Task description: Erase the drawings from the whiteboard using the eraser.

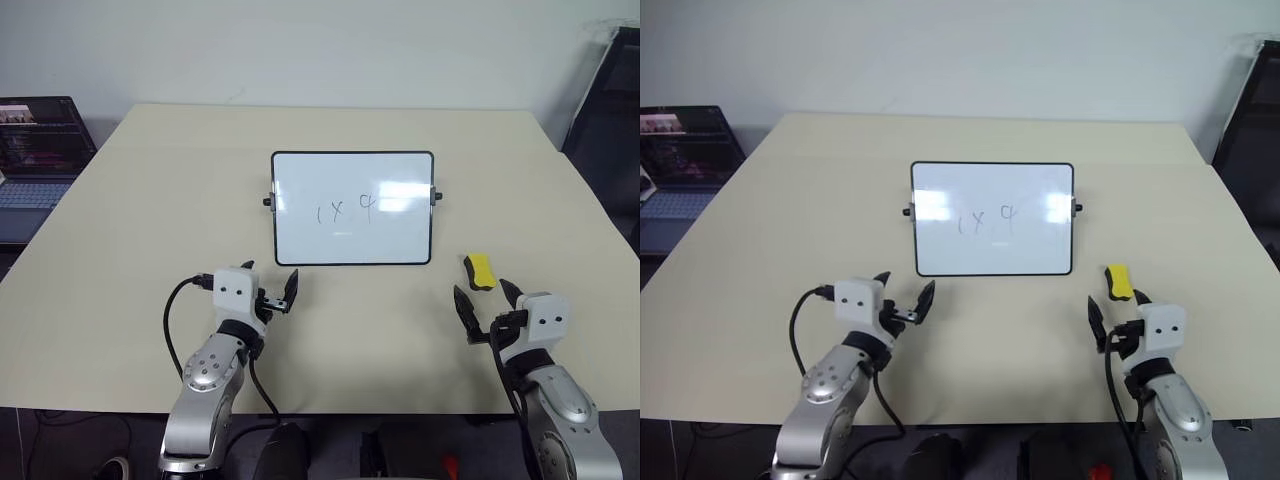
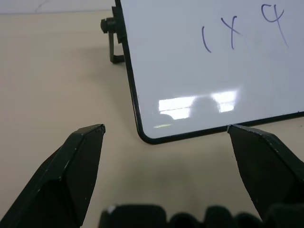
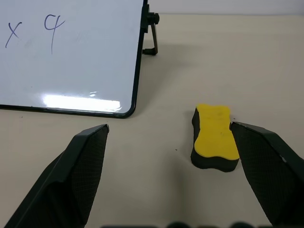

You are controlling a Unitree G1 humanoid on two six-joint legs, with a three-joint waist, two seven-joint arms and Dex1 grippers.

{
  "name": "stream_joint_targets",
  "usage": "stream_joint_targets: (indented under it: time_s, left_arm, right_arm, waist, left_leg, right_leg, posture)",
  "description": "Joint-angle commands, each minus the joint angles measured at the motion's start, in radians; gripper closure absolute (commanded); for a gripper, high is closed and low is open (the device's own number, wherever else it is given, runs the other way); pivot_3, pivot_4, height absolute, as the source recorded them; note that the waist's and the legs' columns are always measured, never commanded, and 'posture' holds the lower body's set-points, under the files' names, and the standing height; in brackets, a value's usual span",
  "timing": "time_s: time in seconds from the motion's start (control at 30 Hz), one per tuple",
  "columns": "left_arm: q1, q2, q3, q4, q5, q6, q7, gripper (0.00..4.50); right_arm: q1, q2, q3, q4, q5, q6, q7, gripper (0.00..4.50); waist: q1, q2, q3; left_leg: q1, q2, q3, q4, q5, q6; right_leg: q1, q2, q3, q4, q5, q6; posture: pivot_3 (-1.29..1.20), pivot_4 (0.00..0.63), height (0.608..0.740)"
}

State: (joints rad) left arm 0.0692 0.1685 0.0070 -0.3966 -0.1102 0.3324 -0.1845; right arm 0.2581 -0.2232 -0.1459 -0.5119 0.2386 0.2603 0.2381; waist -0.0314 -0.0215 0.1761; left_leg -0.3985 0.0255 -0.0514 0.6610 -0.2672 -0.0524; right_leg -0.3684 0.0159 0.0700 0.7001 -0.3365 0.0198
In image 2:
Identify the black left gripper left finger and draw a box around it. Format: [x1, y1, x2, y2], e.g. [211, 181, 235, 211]
[0, 123, 106, 228]

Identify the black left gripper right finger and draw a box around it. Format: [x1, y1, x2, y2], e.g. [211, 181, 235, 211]
[227, 124, 304, 225]

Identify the black-framed whiteboard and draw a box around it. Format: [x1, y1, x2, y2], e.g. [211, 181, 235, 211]
[114, 0, 304, 145]

